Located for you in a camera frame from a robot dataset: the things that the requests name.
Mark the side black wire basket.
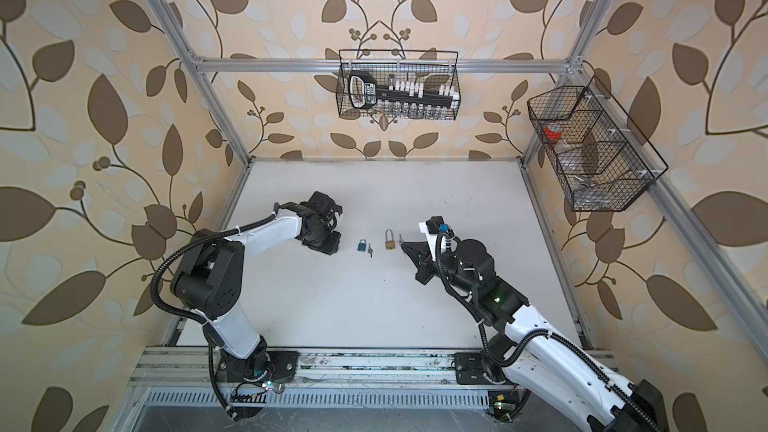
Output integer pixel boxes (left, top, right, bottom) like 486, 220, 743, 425
527, 76, 668, 212

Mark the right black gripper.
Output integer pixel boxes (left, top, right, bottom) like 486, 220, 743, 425
403, 240, 477, 300

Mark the red item in basket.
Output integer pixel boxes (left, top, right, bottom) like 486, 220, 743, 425
543, 122, 564, 143

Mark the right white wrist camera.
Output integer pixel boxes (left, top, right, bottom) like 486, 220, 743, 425
419, 216, 454, 256

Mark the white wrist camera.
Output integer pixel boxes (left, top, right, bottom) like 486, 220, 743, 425
419, 216, 454, 256
308, 191, 343, 222

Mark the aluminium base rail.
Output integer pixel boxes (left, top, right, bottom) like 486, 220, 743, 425
119, 346, 625, 412

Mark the large brass padlock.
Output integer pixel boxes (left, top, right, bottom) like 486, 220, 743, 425
385, 229, 396, 250

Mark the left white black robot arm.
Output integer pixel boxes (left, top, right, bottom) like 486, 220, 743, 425
148, 191, 343, 421

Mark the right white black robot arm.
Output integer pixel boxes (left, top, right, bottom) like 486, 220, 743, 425
401, 233, 669, 431

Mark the back black wire basket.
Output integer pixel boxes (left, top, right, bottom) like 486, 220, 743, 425
333, 47, 462, 121

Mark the black socket tool set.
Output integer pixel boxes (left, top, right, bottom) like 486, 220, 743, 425
346, 71, 461, 110

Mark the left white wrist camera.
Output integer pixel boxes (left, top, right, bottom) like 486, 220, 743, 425
308, 191, 343, 222

